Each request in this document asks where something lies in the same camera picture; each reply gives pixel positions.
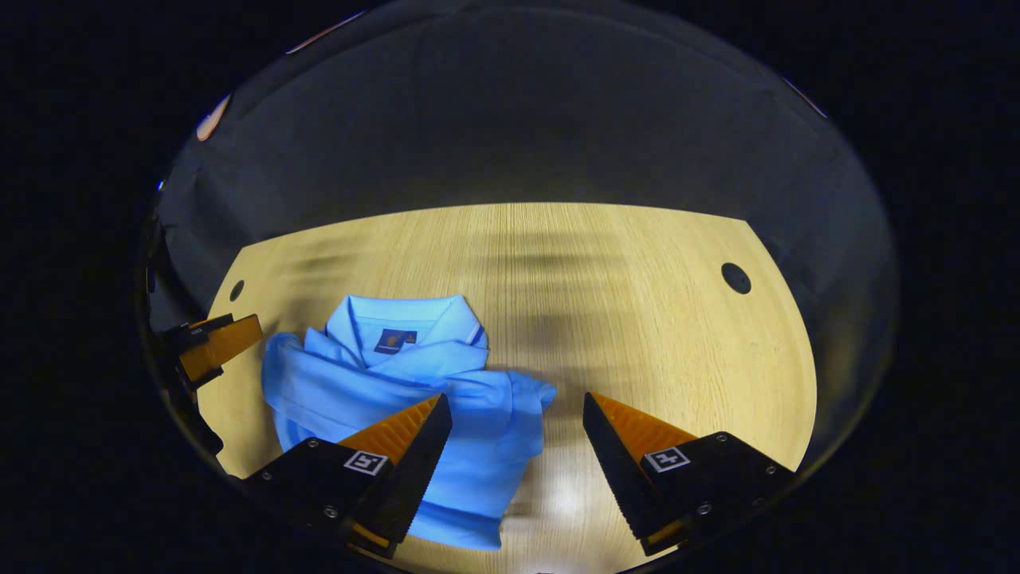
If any light blue T-shirt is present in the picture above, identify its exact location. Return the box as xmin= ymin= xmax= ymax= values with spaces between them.
xmin=261 ymin=293 xmax=558 ymax=552

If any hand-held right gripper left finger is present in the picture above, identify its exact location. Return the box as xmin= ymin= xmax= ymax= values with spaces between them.
xmin=239 ymin=392 xmax=454 ymax=559

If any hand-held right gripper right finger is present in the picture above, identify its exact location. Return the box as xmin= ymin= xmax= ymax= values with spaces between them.
xmin=582 ymin=391 xmax=798 ymax=557

